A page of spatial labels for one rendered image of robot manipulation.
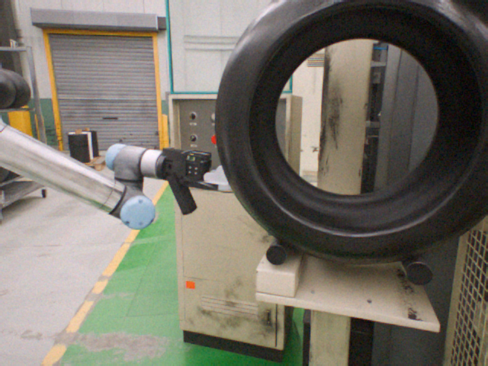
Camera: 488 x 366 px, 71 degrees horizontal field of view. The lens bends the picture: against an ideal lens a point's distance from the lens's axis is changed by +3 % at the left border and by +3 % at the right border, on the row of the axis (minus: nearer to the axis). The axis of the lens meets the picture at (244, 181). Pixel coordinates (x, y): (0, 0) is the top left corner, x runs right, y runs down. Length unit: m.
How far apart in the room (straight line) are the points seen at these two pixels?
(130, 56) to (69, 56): 1.54
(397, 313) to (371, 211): 0.27
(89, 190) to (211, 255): 0.97
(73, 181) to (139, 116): 9.23
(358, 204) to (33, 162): 0.76
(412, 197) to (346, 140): 0.25
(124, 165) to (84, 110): 9.50
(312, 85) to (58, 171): 3.64
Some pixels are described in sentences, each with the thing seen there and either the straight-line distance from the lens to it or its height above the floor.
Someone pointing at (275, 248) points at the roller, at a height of 0.92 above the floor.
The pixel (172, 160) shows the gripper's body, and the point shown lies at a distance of 0.85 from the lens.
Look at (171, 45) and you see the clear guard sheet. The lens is 1.61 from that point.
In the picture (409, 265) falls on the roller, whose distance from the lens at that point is 0.75.
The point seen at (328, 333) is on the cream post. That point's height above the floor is 0.47.
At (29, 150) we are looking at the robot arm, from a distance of 0.76.
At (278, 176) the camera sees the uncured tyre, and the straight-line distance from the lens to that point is 0.94.
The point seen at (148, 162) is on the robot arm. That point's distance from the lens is 0.87.
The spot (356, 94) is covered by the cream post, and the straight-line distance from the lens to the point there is 1.03.
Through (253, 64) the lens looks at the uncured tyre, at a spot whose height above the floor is 1.29.
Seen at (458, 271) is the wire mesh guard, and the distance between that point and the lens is 1.19.
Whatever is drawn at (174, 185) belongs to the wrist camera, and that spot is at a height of 1.02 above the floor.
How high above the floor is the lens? 1.22
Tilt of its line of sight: 13 degrees down
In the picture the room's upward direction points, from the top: straight up
